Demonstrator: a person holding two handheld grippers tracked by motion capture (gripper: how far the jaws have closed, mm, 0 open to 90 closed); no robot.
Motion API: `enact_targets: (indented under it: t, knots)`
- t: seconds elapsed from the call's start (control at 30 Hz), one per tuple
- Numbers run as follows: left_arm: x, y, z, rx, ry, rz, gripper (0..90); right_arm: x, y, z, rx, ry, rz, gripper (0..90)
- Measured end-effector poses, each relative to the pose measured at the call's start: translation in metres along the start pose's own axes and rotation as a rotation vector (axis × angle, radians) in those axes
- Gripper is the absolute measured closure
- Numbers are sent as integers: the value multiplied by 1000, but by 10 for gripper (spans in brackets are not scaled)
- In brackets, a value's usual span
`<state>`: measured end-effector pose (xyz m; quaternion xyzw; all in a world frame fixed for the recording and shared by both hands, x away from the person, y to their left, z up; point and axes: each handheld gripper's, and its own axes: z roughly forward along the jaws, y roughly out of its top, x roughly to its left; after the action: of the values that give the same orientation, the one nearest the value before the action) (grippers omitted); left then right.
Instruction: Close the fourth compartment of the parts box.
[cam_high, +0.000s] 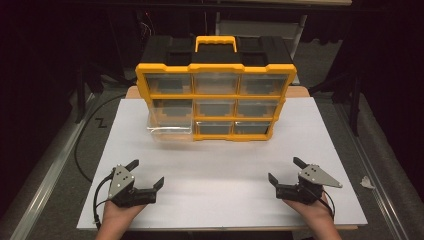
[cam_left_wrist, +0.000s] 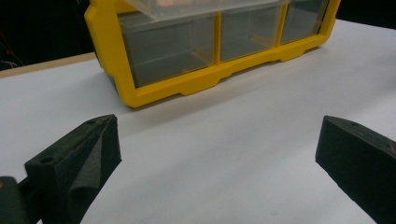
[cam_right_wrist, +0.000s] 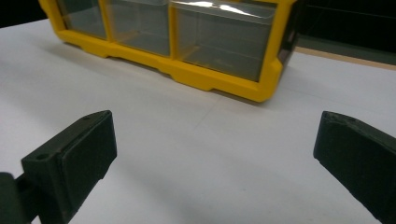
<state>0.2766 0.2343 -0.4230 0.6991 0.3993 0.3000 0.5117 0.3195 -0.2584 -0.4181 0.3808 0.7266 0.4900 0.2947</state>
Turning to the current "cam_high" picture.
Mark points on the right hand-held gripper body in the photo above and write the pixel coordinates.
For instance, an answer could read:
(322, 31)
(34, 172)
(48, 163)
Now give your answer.
(310, 186)

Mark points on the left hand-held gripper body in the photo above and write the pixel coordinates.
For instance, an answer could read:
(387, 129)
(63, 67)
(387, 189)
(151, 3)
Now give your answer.
(121, 181)

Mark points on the clear plastic drawer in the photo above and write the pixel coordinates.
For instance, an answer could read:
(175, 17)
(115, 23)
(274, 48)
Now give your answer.
(170, 128)

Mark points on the yellow and black drawer organizer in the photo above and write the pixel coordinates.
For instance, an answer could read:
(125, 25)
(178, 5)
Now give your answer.
(216, 68)

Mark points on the person's right hand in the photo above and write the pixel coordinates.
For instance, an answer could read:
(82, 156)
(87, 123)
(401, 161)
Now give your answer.
(313, 213)

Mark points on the person's left hand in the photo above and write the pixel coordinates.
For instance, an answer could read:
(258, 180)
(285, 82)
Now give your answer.
(116, 216)

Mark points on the crumpled white paper scrap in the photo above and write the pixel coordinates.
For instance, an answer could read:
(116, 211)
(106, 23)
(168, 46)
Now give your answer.
(366, 182)

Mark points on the white board sheet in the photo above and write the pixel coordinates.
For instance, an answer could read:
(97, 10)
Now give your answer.
(216, 173)

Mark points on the black metal stand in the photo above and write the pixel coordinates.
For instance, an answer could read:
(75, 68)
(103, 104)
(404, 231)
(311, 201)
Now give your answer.
(80, 90)
(355, 100)

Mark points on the metal floor rail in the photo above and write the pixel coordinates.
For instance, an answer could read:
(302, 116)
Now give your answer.
(366, 163)
(50, 176)

